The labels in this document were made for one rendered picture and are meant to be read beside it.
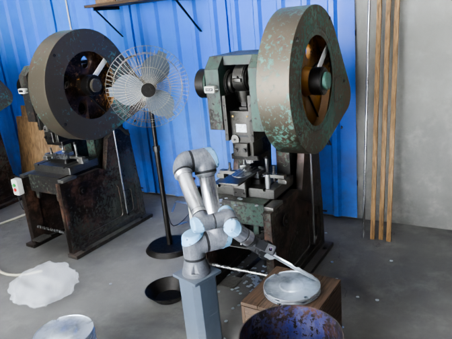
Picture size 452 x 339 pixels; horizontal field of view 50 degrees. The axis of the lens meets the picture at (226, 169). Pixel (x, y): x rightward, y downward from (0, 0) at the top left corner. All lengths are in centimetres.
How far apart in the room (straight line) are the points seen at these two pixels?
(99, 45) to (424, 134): 253
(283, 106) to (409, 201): 191
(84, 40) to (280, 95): 182
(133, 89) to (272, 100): 131
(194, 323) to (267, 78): 133
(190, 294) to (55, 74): 184
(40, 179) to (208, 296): 206
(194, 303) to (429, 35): 245
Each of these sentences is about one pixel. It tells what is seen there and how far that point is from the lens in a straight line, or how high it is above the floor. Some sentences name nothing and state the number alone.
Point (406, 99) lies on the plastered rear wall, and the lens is 388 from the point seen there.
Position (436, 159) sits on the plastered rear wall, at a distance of 396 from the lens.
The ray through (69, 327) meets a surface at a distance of 267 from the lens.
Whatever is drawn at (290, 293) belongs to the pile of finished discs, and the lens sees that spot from 250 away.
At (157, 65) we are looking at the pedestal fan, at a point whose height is 145.
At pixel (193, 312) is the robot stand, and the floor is 26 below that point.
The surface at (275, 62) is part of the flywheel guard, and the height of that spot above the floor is 148.
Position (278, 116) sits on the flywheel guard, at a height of 121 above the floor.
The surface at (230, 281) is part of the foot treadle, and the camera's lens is 307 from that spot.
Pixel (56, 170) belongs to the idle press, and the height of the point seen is 67.
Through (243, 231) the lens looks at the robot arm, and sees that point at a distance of 222.
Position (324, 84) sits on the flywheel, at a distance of 274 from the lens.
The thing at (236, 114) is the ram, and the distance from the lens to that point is 296.
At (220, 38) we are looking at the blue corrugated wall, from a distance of 435.
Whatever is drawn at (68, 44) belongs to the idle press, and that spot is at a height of 164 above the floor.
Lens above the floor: 171
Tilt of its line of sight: 17 degrees down
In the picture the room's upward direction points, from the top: 6 degrees counter-clockwise
